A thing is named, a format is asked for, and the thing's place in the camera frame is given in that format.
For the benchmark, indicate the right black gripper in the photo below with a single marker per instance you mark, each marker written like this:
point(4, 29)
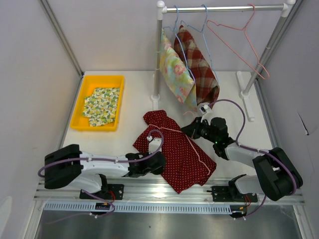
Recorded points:
point(192, 130)

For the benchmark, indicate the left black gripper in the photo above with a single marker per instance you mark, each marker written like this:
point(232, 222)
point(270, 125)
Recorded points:
point(158, 170)

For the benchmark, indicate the pink wire hanger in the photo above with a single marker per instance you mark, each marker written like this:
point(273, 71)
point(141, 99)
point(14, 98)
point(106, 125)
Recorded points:
point(244, 30)
point(158, 129)

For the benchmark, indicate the red polka dot skirt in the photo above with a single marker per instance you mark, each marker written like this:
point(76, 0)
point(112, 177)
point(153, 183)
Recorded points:
point(182, 170)

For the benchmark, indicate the lemon print cloth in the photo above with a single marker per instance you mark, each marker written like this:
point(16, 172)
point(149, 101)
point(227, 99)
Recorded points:
point(101, 107)

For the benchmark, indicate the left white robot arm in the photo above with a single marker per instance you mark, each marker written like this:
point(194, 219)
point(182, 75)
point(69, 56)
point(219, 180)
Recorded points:
point(71, 167)

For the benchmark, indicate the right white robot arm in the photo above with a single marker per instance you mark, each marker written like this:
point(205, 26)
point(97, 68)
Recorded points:
point(275, 177)

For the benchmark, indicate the pastel floral skirt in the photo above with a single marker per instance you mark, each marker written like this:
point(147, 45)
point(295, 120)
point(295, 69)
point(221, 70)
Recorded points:
point(176, 75)

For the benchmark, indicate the red plaid skirt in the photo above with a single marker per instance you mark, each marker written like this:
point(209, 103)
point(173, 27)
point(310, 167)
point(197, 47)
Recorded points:
point(207, 87)

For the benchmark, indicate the yellow plastic tray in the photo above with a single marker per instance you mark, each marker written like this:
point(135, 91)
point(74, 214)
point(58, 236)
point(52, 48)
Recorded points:
point(89, 84)

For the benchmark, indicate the metal clothes rack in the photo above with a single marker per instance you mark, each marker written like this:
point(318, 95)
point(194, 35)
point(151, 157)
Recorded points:
point(244, 94)

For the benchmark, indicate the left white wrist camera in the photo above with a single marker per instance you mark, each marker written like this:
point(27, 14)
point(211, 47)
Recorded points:
point(154, 144)

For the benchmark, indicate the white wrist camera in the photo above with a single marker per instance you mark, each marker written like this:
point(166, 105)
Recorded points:
point(206, 112)
point(154, 144)

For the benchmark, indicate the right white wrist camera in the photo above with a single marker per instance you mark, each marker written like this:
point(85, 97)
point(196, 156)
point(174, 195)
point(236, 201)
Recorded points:
point(206, 112)

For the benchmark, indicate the white slotted cable duct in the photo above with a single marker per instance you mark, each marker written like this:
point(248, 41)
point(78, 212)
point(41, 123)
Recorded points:
point(120, 207)

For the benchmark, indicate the blue wire hanger left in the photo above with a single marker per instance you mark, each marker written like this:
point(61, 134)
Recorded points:
point(174, 30)

